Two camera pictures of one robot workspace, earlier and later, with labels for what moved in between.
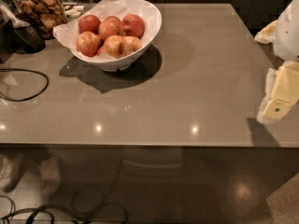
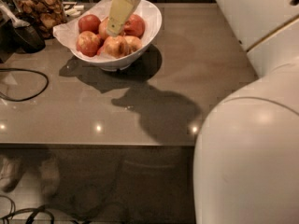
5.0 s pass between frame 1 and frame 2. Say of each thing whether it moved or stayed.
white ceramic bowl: stayed
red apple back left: stayed
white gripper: moved
